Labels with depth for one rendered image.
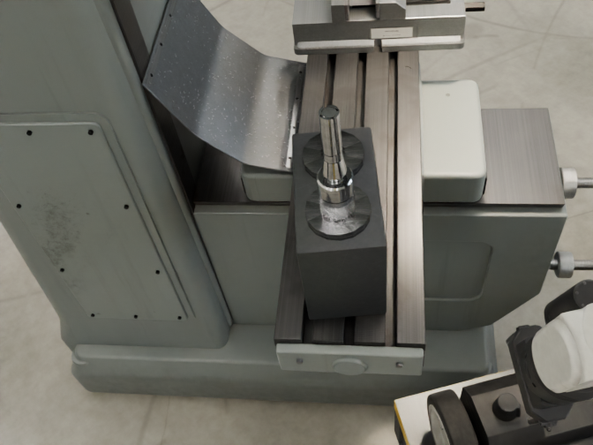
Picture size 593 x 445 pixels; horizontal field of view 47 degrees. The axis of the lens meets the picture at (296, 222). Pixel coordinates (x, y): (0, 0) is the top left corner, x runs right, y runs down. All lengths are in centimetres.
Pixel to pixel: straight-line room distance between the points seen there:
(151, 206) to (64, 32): 43
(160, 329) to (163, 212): 52
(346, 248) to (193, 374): 111
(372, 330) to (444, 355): 82
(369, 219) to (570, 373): 35
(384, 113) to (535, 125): 42
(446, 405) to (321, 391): 60
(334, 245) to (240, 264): 77
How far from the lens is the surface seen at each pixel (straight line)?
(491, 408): 136
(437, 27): 143
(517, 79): 282
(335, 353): 104
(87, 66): 118
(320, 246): 90
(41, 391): 225
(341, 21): 141
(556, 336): 70
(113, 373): 202
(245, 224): 150
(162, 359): 193
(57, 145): 133
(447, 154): 139
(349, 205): 88
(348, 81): 138
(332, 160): 82
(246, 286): 173
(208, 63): 141
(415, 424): 156
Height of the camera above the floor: 187
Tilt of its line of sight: 53 degrees down
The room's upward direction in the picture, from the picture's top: 10 degrees counter-clockwise
